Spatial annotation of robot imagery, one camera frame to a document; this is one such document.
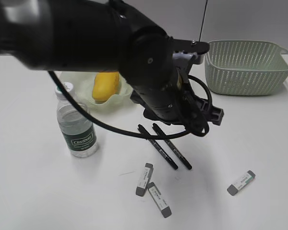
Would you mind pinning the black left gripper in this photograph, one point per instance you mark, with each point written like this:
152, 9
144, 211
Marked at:
184, 100

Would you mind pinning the black marker pen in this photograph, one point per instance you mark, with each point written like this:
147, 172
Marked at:
160, 132
169, 160

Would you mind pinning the yellow mango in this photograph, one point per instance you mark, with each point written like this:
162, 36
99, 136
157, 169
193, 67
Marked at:
106, 84

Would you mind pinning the grey white eraser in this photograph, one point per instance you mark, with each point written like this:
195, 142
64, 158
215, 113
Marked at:
159, 200
240, 183
144, 179

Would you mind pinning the clear water bottle green label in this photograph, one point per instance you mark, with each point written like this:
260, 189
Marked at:
78, 131

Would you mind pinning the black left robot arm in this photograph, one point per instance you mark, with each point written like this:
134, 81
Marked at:
88, 36

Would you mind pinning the pale green plastic basket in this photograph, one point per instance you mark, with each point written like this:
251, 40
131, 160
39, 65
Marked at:
245, 67

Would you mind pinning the frosted green ruffled plate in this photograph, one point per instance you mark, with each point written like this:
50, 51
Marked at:
84, 83

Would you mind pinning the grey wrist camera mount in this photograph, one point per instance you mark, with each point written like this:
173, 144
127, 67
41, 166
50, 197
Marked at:
187, 48

